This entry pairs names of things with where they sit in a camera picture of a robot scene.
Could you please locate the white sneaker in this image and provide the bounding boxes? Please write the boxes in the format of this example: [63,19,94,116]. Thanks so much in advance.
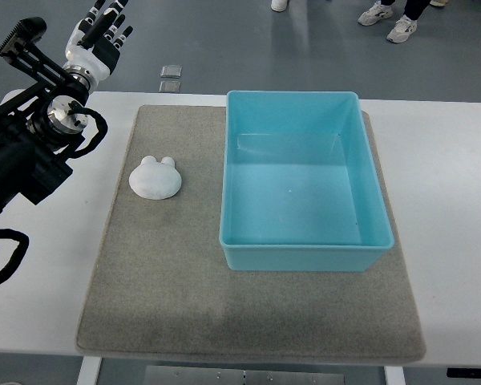
[358,1,393,26]
[386,16,417,43]

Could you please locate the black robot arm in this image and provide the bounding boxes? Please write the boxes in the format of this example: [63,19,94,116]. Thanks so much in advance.
[0,17,108,214]

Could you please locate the blue plastic box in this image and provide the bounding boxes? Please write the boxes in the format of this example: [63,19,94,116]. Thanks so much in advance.
[219,91,394,272]

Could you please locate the white table leg left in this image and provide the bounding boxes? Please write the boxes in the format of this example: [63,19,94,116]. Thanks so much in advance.
[76,356,102,385]

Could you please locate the upper floor outlet plate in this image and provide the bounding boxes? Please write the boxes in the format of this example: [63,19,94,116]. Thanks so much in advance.
[160,64,182,79]

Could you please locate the white sneaker right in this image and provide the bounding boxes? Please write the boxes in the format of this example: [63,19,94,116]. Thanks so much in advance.
[386,16,417,43]

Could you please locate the white bunny toy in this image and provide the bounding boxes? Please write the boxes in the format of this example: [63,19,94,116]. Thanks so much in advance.
[128,156,182,201]

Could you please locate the white table leg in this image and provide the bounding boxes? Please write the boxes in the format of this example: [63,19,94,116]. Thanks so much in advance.
[76,356,102,385]
[384,366,406,385]

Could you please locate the black cable loop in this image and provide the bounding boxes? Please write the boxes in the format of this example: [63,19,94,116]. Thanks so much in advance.
[0,228,30,289]

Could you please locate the lower floor outlet plate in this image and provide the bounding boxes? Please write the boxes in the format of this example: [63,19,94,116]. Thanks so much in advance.
[159,80,181,93]

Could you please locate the white sneaker left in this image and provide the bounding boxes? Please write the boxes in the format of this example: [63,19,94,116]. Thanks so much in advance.
[358,1,393,26]

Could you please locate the black label under table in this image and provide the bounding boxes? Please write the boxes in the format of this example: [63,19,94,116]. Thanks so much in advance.
[447,367,481,379]

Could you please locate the white shoe at top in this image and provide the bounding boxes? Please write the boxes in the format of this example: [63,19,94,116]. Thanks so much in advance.
[270,0,289,12]

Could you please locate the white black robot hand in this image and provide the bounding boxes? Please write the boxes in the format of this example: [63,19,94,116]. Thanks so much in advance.
[65,0,133,83]

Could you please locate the floor outlet plate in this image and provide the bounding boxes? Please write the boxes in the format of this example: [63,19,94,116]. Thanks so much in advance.
[160,64,182,79]
[159,80,181,93]

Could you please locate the white table leg right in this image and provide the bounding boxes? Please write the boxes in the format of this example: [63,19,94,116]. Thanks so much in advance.
[384,366,406,385]

